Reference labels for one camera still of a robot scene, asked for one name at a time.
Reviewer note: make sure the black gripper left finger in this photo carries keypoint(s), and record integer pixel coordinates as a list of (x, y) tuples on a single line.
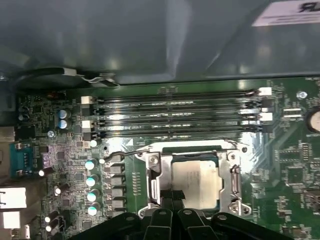
[(160, 225)]

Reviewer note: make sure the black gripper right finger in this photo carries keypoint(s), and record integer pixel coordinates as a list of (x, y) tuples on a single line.
[(190, 225)]

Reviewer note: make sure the silver topped CPU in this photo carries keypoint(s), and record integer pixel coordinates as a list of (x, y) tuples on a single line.
[(197, 180)]

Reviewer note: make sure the metal socket cover frame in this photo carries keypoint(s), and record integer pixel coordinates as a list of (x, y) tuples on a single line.
[(226, 180)]

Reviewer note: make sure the CPU socket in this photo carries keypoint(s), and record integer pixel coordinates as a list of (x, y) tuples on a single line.
[(153, 160)]

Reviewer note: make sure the RAM slot with white latches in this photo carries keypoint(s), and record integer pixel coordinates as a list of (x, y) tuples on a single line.
[(175, 118), (175, 96)]

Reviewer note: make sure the green motherboard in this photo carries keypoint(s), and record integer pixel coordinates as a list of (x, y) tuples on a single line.
[(287, 155)]

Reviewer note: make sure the round coin cell battery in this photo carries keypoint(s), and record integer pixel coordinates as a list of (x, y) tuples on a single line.
[(313, 121)]

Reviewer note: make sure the black rear fan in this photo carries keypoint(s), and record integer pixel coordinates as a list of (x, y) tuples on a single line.
[(45, 77)]

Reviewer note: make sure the black open PC case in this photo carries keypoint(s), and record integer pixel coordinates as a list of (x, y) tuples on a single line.
[(125, 37)]

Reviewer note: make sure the white case sticker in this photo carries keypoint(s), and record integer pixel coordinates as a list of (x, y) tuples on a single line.
[(280, 17)]

